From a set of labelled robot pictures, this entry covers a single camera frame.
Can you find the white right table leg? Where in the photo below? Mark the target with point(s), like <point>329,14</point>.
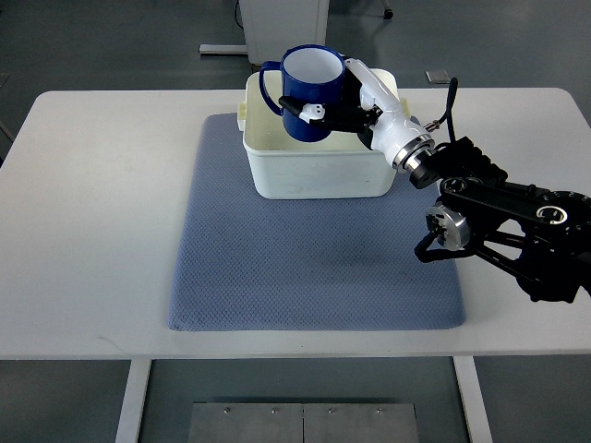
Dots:
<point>475,415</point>

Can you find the grey metal floor plate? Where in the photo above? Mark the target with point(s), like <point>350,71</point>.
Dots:
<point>303,422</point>

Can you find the white table leg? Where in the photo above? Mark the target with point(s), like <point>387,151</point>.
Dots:
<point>475,415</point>
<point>130,418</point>

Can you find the blue quilted mat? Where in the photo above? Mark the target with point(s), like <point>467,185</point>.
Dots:
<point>250,263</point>

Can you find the white plastic box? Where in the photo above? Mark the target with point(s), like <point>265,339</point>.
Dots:
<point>339,166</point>

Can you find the white left table leg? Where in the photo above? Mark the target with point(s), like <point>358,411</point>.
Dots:
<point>130,418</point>

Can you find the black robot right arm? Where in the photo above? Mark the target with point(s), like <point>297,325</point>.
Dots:
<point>540,237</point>

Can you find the white cabinet on floor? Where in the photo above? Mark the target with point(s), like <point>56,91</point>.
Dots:
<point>272,27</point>

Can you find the small grey floor socket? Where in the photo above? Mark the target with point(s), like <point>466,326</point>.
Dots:
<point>438,77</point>

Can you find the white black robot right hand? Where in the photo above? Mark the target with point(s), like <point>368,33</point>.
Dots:
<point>379,119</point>

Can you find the blue mug white inside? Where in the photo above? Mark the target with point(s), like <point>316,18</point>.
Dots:
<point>311,74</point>

